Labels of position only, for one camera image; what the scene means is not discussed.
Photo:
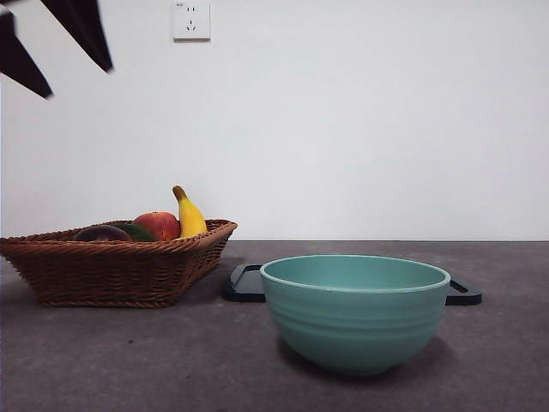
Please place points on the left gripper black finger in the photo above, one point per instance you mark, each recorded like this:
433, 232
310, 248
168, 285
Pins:
17, 60
88, 30

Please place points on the dark purple plum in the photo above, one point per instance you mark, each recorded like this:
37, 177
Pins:
100, 234

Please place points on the teal ribbed bowl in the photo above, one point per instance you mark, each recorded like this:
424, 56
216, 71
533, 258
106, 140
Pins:
356, 326

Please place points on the red yellow apple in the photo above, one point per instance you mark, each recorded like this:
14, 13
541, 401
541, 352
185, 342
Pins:
161, 225

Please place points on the green avocado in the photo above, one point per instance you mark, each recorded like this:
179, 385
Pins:
141, 232

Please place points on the yellow banana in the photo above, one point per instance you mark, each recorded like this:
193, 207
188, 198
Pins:
191, 219

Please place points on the brown wicker basket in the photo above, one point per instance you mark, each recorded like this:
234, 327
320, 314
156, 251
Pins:
107, 274

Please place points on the black rectangular tray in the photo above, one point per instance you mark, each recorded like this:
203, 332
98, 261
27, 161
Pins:
244, 285

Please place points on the white wall power socket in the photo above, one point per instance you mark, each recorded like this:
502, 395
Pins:
191, 21

